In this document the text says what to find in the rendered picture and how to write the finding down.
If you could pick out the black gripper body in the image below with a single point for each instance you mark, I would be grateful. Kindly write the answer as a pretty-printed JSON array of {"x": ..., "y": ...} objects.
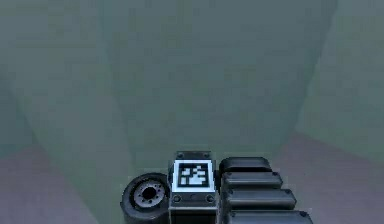
[{"x": 146, "y": 196}]

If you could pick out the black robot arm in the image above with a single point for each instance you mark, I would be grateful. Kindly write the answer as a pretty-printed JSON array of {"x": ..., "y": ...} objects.
[{"x": 253, "y": 196}]

